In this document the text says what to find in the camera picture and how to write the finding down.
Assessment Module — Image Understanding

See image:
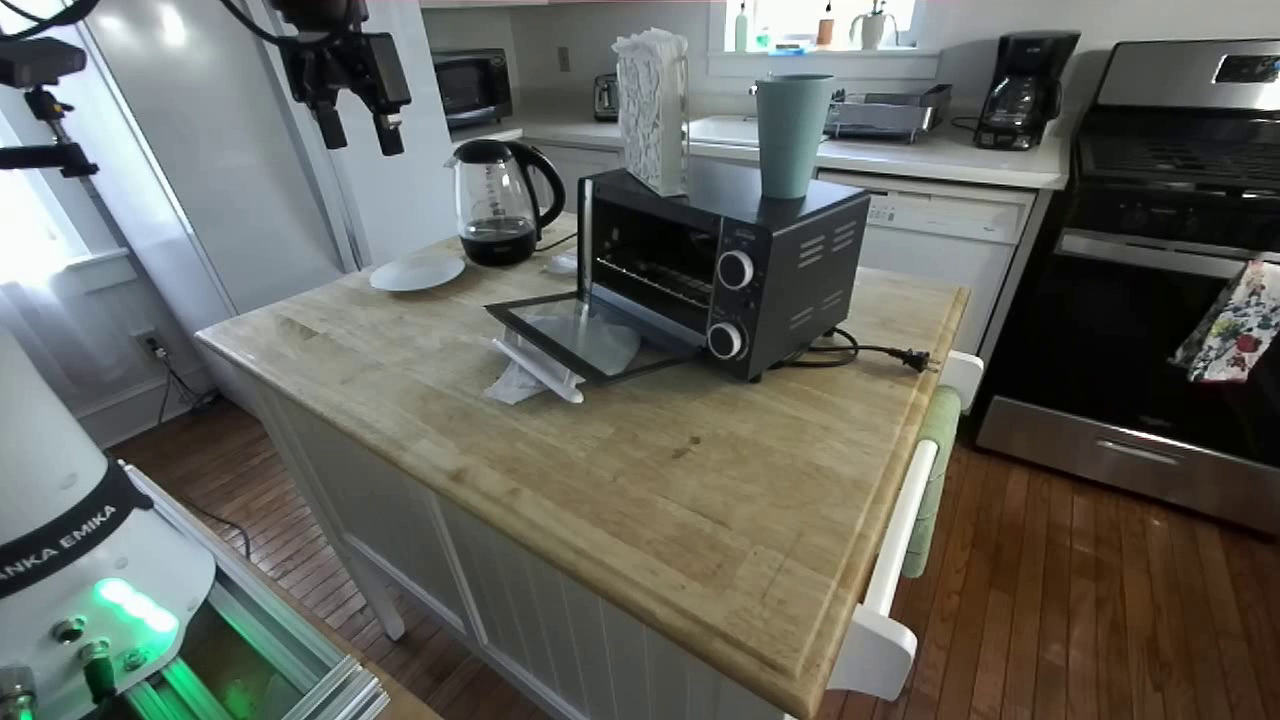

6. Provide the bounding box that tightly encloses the green hanging towel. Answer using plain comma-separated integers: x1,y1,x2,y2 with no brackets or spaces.
904,386,964,580

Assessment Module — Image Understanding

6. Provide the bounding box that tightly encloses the black camera on tripod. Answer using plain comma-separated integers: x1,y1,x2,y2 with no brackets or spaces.
0,0,99,174

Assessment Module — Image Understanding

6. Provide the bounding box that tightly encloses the floral dish towel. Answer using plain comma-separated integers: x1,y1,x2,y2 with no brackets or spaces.
1172,251,1280,383

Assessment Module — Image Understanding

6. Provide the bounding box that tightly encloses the white island towel bar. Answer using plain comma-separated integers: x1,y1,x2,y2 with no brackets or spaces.
827,350,984,698

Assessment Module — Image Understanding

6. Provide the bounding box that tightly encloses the white dishwasher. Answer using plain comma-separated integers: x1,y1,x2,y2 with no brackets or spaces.
832,170,1031,356

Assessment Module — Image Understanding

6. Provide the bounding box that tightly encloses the stainless steel kitchen stove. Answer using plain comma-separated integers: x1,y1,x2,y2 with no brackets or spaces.
976,34,1280,535

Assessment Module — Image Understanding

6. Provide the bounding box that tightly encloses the teal plastic cup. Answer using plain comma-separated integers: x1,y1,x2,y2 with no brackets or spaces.
757,74,832,198

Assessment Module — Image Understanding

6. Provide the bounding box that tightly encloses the white round plate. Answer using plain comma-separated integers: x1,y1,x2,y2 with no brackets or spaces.
370,257,465,294

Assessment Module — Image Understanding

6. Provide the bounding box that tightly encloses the black microwave oven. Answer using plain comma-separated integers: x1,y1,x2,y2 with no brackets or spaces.
432,46,513,133

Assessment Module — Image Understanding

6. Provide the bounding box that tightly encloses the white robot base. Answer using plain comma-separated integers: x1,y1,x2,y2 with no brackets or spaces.
0,322,391,720

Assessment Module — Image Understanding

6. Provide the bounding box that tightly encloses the black coffee maker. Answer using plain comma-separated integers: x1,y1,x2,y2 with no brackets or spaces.
973,31,1078,153

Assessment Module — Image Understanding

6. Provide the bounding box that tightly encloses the black oven power cord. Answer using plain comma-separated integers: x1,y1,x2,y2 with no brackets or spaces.
786,322,934,377

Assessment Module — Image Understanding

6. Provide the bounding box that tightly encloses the white kitchen island cabinet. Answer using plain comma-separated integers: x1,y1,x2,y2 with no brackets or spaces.
255,386,786,720

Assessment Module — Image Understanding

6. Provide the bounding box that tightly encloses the grey dish drying rack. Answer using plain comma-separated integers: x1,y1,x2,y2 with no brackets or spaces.
824,84,954,140

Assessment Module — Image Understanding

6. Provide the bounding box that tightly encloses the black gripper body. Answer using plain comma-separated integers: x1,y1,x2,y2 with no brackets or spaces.
272,0,412,154

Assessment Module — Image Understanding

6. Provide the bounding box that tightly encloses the glass electric kettle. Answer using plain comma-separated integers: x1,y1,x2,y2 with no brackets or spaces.
451,140,565,266

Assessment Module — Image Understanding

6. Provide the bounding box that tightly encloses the black toaster oven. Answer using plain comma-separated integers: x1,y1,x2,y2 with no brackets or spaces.
492,159,870,380

